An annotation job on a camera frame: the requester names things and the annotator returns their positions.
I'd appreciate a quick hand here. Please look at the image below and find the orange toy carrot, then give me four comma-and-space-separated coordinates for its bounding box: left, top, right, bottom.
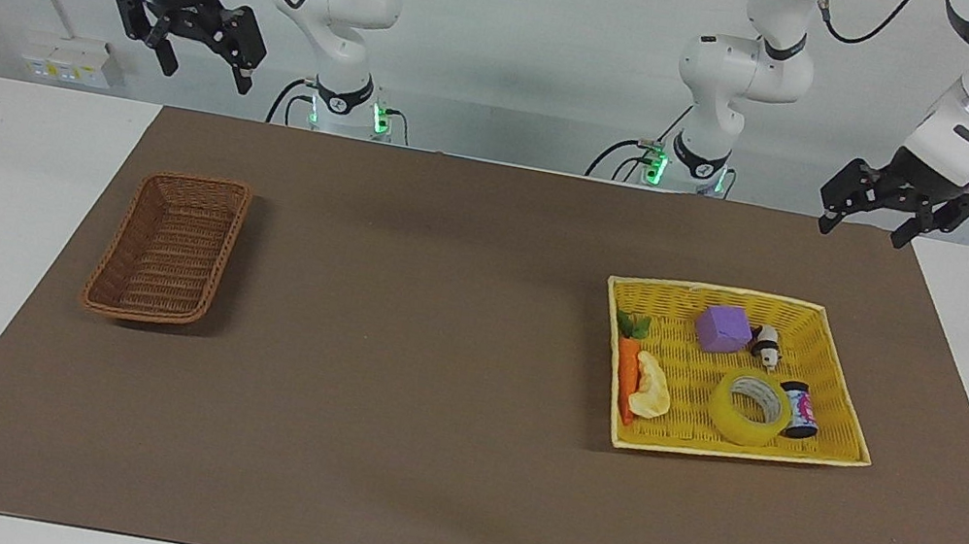
598, 308, 656, 427

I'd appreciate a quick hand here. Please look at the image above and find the small white black toy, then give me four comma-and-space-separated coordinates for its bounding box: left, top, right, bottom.
744, 322, 789, 375

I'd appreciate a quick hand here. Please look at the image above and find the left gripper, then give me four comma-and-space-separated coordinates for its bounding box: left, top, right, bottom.
813, 132, 969, 262

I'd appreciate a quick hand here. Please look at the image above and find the small printed can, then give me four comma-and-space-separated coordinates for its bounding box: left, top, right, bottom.
771, 377, 828, 445

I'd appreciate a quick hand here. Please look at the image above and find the purple cube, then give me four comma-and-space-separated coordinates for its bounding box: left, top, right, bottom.
690, 299, 758, 360

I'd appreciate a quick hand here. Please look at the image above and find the pale yellow toy chip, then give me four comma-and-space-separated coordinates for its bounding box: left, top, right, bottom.
624, 348, 680, 425

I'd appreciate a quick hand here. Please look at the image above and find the brown wicker basket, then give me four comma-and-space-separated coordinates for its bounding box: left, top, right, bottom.
78, 158, 257, 340

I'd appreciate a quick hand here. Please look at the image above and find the yellow tape roll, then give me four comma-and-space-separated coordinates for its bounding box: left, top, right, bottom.
702, 366, 800, 455

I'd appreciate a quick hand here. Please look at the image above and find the yellow woven basket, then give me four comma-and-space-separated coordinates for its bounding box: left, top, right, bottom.
581, 265, 898, 491

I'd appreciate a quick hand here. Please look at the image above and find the white wall socket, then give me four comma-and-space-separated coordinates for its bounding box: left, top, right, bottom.
17, 28, 117, 90

